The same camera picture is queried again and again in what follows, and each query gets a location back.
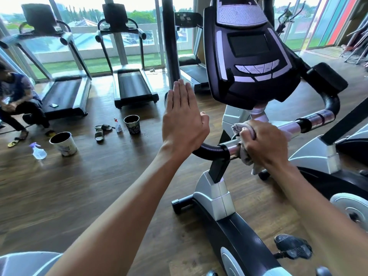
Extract person's left hand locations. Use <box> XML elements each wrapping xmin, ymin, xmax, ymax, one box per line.
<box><xmin>162</xmin><ymin>79</ymin><xmax>210</xmax><ymax>155</ymax></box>

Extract person's right hand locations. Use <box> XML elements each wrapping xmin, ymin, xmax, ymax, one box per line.
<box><xmin>239</xmin><ymin>120</ymin><xmax>290</xmax><ymax>170</ymax></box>

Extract grey cleaning cloth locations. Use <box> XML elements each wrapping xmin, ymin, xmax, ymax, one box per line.
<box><xmin>231</xmin><ymin>120</ymin><xmax>291</xmax><ymax>176</ymax></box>

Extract person's right forearm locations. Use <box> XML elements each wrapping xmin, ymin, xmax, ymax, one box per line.
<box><xmin>260</xmin><ymin>158</ymin><xmax>368</xmax><ymax>276</ymax></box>

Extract person's left forearm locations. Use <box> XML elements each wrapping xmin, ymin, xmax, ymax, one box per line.
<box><xmin>45</xmin><ymin>142</ymin><xmax>191</xmax><ymax>276</ymax></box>

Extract treadmill with dark console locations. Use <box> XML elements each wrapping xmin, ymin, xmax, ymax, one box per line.
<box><xmin>173</xmin><ymin>11</ymin><xmax>211</xmax><ymax>94</ymax></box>

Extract narrow silver black treadmill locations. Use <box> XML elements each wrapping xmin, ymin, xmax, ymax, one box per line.
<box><xmin>95</xmin><ymin>3</ymin><xmax>160</xmax><ymax>109</ymax></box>

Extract black patterned bucket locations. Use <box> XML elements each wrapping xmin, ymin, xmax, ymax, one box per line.
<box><xmin>123</xmin><ymin>114</ymin><xmax>141</xmax><ymax>136</ymax></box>

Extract black silver exercise bike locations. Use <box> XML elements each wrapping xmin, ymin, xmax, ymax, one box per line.
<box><xmin>172</xmin><ymin>0</ymin><xmax>349</xmax><ymax>276</ymax></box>

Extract large silver black treadmill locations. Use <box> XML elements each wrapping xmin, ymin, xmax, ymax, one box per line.
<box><xmin>0</xmin><ymin>3</ymin><xmax>93</xmax><ymax>117</ymax></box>

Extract white bucket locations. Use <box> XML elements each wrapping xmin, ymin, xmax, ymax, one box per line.
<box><xmin>49</xmin><ymin>131</ymin><xmax>78</xmax><ymax>157</ymax></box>

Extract background exercise bike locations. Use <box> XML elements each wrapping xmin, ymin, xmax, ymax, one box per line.
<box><xmin>274</xmin><ymin>1</ymin><xmax>306</xmax><ymax>36</ymax></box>

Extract clear purple-head spray bottle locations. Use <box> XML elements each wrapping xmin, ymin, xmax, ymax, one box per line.
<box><xmin>29</xmin><ymin>142</ymin><xmax>48</xmax><ymax>161</ymax></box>

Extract stacked metal chairs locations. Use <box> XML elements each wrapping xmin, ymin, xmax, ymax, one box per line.
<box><xmin>339</xmin><ymin>22</ymin><xmax>368</xmax><ymax>66</ymax></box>

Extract person's white shirt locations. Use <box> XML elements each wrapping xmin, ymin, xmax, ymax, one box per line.
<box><xmin>0</xmin><ymin>251</ymin><xmax>64</xmax><ymax>276</ymax></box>

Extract black upright machine post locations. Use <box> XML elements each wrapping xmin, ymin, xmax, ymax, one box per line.
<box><xmin>160</xmin><ymin>0</ymin><xmax>182</xmax><ymax>90</ymax></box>

